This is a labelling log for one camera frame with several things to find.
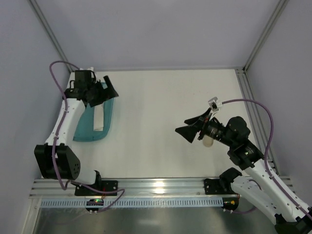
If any aluminium front rail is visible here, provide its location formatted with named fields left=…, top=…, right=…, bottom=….
left=28, top=175, right=296, bottom=200

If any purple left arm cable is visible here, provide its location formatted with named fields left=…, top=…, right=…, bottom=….
left=49, top=60, right=125, bottom=214

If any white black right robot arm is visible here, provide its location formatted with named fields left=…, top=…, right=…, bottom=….
left=175, top=109, right=312, bottom=234

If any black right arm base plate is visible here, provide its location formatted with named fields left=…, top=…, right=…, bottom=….
left=203, top=178, right=235, bottom=195

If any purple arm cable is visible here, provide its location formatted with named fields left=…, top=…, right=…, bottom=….
left=49, top=60, right=125, bottom=214
left=220, top=98, right=312, bottom=220

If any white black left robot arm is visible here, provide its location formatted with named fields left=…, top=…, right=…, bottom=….
left=34, top=70, right=118, bottom=185

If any beige oval cutlery tray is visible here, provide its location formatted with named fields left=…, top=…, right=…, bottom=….
left=203, top=117, right=220, bottom=148

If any aluminium right corner post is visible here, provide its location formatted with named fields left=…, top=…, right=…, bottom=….
left=243, top=0, right=289, bottom=73

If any aluminium corner post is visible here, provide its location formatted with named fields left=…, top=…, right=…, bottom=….
left=27, top=0, right=69, bottom=62
left=243, top=0, right=289, bottom=73

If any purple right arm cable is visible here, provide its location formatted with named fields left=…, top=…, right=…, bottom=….
left=220, top=98, right=312, bottom=220

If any teal transparent plastic bin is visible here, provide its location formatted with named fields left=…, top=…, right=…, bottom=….
left=67, top=76, right=118, bottom=142

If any aluminium left corner post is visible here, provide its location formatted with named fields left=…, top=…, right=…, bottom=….
left=27, top=0, right=69, bottom=62

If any white slotted cable duct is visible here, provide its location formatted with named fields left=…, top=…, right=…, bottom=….
left=40, top=197, right=223, bottom=208

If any left black controller board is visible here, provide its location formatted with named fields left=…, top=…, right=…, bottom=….
left=85, top=198, right=104, bottom=213

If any right black controller board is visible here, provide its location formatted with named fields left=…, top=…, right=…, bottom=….
left=221, top=197, right=239, bottom=211

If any black controller board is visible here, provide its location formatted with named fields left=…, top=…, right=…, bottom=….
left=221, top=197, right=239, bottom=211
left=85, top=198, right=104, bottom=213

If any aluminium right side rail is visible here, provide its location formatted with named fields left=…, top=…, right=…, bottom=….
left=235, top=68, right=281, bottom=176

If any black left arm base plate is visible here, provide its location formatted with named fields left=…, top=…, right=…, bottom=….
left=75, top=180, right=118, bottom=196

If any aluminium rail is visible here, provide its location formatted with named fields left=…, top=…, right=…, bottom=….
left=28, top=175, right=296, bottom=200
left=235, top=68, right=281, bottom=176

